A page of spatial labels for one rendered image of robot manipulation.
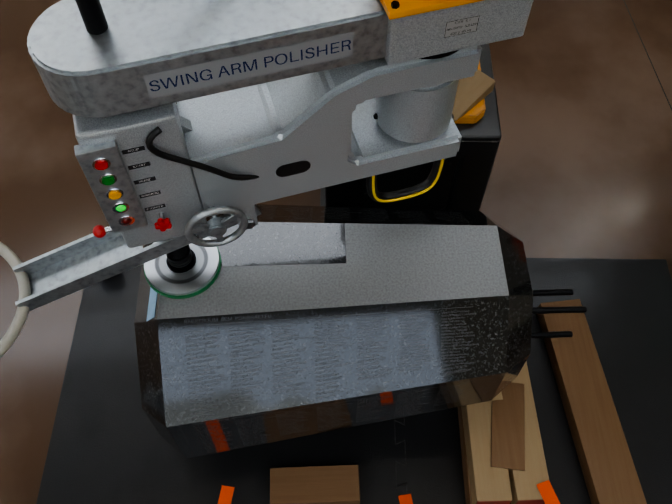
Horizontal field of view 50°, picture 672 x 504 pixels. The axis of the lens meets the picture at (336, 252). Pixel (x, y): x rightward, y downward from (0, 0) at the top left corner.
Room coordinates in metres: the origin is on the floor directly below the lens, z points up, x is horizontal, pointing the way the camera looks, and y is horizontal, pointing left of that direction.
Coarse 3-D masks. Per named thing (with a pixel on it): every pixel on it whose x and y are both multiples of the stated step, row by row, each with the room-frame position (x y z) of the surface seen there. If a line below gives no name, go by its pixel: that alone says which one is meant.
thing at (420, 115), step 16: (384, 96) 1.18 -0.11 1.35; (400, 96) 1.15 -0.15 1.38; (416, 96) 1.14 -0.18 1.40; (432, 96) 1.14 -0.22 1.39; (448, 96) 1.16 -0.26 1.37; (384, 112) 1.18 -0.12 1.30; (400, 112) 1.15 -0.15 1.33; (416, 112) 1.14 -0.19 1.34; (432, 112) 1.14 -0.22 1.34; (448, 112) 1.17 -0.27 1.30; (384, 128) 1.17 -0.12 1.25; (400, 128) 1.14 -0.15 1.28; (416, 128) 1.14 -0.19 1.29; (432, 128) 1.14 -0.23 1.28
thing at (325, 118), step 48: (480, 48) 1.18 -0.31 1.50; (240, 96) 1.16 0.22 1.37; (288, 96) 1.12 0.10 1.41; (336, 96) 1.07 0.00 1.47; (192, 144) 1.02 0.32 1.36; (240, 144) 1.02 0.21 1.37; (288, 144) 1.04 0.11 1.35; (336, 144) 1.07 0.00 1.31; (384, 144) 1.14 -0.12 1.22; (432, 144) 1.15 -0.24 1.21; (240, 192) 1.00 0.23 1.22; (288, 192) 1.03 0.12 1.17
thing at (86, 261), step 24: (96, 240) 1.03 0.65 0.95; (120, 240) 1.04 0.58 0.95; (168, 240) 0.98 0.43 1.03; (24, 264) 0.98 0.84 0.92; (48, 264) 0.99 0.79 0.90; (72, 264) 0.99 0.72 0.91; (96, 264) 0.97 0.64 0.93; (120, 264) 0.94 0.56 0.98; (48, 288) 0.90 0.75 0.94; (72, 288) 0.90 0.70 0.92
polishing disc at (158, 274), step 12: (204, 252) 1.07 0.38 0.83; (216, 252) 1.07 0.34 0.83; (144, 264) 1.03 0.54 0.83; (156, 264) 1.03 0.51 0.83; (204, 264) 1.03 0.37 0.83; (216, 264) 1.03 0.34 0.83; (156, 276) 0.99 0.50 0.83; (168, 276) 0.99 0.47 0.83; (180, 276) 0.99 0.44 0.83; (192, 276) 0.99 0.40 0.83; (204, 276) 0.99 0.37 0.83; (156, 288) 0.96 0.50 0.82; (168, 288) 0.95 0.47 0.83; (180, 288) 0.95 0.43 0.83; (192, 288) 0.95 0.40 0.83
